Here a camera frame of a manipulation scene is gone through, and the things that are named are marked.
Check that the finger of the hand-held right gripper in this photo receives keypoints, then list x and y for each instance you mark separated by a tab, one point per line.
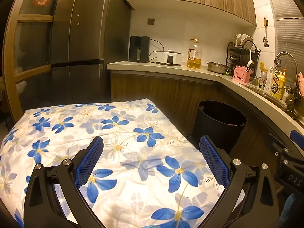
279	146
298	137

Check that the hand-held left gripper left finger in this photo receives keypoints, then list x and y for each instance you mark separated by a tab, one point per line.
89	163

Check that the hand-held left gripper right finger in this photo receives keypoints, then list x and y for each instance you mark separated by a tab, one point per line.
215	163

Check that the black trash bin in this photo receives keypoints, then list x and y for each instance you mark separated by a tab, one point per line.
213	133

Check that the round sink strainer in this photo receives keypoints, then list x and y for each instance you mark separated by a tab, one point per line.
291	114

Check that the blue floral blanket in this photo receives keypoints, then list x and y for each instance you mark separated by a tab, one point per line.
133	161

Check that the yellow detergent bottle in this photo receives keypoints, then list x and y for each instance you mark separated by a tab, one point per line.
281	85

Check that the pink cloth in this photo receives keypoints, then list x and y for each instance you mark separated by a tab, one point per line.
301	80

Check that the white plastic bottle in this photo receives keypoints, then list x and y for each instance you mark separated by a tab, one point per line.
268	80

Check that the silver beer can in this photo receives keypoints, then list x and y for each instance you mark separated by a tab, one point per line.
262	80

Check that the pink utensil holder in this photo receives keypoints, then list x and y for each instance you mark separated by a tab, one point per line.
241	76

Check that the yellow sponge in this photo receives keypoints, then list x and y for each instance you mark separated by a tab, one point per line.
262	66

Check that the steel kitchen faucet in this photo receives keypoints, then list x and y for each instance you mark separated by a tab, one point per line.
285	53

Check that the white spoon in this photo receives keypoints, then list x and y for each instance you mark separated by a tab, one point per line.
249	63

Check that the bundle of dark chopsticks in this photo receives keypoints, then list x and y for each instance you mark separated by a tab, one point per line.
257	53

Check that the wooden base cabinets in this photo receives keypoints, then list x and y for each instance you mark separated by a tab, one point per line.
147	87

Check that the steel bowl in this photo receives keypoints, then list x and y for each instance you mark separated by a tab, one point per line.
216	67

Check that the black dish rack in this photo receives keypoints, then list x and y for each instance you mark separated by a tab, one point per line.
237	54

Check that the metal slotted spatula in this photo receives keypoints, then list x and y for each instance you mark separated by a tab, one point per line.
265	42

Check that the cooking oil bottle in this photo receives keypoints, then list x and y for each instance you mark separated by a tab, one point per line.
194	61

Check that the window blinds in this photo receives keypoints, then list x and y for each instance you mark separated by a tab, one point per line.
289	28

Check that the white dish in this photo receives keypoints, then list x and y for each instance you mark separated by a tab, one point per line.
247	38

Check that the beige kitchen countertop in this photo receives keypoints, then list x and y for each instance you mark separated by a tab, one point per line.
147	67

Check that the white plate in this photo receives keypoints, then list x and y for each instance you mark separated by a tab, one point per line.
239	39
234	40

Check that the white electric cooker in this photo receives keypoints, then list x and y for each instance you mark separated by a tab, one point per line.
166	58

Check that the dark grey refrigerator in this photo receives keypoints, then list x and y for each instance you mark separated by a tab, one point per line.
90	40

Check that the black air fryer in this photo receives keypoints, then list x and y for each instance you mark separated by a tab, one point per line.
139	47

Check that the wooden glass door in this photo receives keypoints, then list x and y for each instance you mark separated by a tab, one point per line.
10	52

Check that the dark wall socket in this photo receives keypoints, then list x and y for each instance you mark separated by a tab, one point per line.
150	21

